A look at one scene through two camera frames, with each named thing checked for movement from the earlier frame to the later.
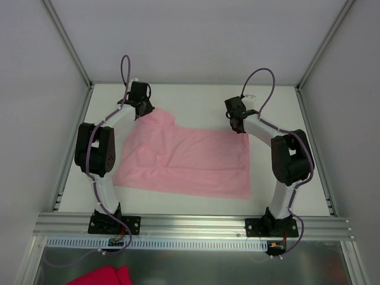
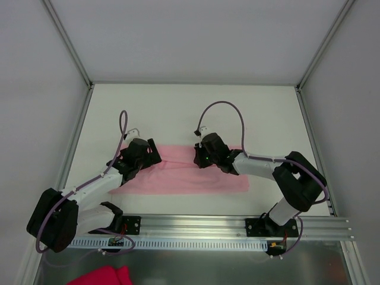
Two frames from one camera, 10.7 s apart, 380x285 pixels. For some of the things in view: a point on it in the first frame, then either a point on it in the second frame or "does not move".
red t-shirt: [105, 275] does not move
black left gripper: [145, 107] -> [153, 151]
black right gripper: [236, 125] -> [198, 155]
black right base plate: [271, 227] does not move
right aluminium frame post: [318, 54] does not move
